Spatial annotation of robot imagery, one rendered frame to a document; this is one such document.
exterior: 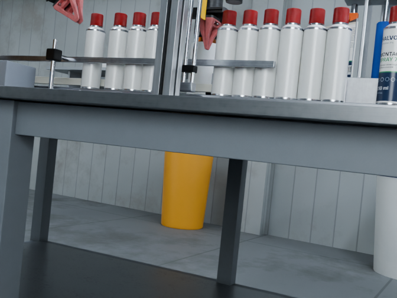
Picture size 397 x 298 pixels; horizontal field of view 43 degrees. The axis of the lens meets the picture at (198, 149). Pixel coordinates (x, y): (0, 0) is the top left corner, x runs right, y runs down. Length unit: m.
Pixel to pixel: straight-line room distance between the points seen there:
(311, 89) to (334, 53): 0.09
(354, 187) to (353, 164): 3.76
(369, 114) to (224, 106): 0.19
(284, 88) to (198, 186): 3.35
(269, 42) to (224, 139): 0.47
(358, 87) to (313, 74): 0.10
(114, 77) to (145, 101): 0.59
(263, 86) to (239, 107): 0.46
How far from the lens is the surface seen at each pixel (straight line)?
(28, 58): 1.50
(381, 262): 3.73
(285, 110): 0.65
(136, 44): 1.30
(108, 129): 0.82
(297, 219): 4.59
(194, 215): 4.46
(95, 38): 1.38
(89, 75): 1.37
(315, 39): 1.13
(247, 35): 1.18
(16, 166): 0.96
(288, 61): 1.13
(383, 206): 3.67
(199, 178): 4.42
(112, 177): 5.61
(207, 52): 1.50
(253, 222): 4.63
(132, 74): 1.29
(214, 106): 0.69
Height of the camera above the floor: 0.76
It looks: 1 degrees down
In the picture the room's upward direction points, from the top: 6 degrees clockwise
